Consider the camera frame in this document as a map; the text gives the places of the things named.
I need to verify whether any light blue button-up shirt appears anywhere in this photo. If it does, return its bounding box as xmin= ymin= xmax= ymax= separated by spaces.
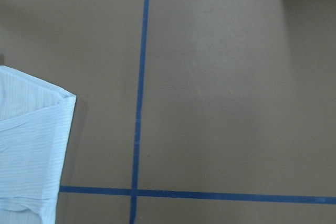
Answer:
xmin=1 ymin=66 xmax=76 ymax=223

